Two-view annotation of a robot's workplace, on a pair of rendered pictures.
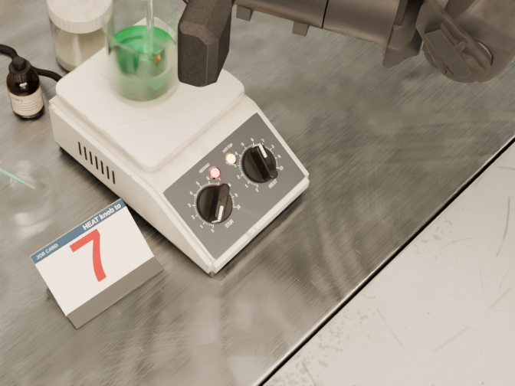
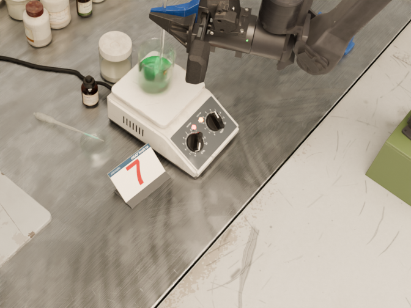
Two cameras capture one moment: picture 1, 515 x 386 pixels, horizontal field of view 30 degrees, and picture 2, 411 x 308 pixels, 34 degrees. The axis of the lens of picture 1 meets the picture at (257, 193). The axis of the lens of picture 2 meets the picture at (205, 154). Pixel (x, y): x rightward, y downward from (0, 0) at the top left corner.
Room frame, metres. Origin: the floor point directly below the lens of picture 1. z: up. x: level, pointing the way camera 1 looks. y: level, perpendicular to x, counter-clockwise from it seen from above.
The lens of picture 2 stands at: (-0.20, 0.09, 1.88)
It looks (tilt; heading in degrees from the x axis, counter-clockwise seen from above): 58 degrees down; 352
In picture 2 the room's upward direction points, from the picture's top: 11 degrees clockwise
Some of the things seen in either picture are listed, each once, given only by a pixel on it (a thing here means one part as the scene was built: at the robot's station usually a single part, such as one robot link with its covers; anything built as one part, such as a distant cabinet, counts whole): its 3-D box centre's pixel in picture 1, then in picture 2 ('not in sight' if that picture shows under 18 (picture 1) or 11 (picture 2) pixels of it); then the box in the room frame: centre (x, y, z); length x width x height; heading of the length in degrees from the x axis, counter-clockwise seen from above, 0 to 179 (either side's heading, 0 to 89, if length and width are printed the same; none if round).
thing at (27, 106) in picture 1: (23, 83); (89, 88); (0.51, 0.22, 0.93); 0.03 x 0.03 x 0.07
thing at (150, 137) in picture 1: (150, 90); (158, 88); (0.49, 0.10, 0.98); 0.12 x 0.12 x 0.01; 56
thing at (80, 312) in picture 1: (98, 263); (139, 175); (0.35, 0.12, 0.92); 0.09 x 0.06 x 0.04; 138
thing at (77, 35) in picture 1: (82, 26); (115, 57); (0.58, 0.19, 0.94); 0.06 x 0.06 x 0.08
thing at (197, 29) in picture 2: not in sight; (202, 23); (0.49, 0.04, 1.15); 0.09 x 0.02 x 0.04; 171
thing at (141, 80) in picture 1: (143, 54); (156, 70); (0.49, 0.11, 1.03); 0.07 x 0.06 x 0.08; 25
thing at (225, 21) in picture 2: not in sight; (227, 10); (0.46, 0.01, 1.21); 0.07 x 0.06 x 0.07; 171
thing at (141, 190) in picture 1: (172, 136); (169, 110); (0.47, 0.08, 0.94); 0.22 x 0.13 x 0.08; 56
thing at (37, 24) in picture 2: not in sight; (37, 22); (0.65, 0.34, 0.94); 0.05 x 0.05 x 0.09
